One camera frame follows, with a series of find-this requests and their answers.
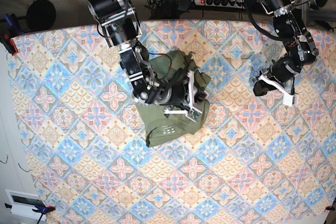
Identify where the white power strip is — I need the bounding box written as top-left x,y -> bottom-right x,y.
194,0 -> 243,8

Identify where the blue clamp bottom left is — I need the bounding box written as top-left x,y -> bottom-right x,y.
5,203 -> 55,221

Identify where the orange clamp bottom right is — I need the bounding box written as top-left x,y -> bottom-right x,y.
325,206 -> 335,211

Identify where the green t-shirt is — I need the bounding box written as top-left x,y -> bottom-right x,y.
135,50 -> 211,147

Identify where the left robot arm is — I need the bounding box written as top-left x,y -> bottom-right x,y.
243,0 -> 319,106

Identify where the patterned tablecloth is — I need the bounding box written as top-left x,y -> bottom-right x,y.
7,20 -> 335,223

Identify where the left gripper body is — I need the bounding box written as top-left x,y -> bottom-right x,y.
254,71 -> 299,106

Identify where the orange black clamp left top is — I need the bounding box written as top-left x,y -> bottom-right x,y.
1,14 -> 18,56

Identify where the black round stool base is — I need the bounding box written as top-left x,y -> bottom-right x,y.
26,0 -> 56,31

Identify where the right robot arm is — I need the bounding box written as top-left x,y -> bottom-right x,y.
86,0 -> 206,122

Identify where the white wall socket box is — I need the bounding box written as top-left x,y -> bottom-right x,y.
5,189 -> 44,220

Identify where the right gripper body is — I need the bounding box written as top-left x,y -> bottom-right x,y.
162,69 -> 206,122

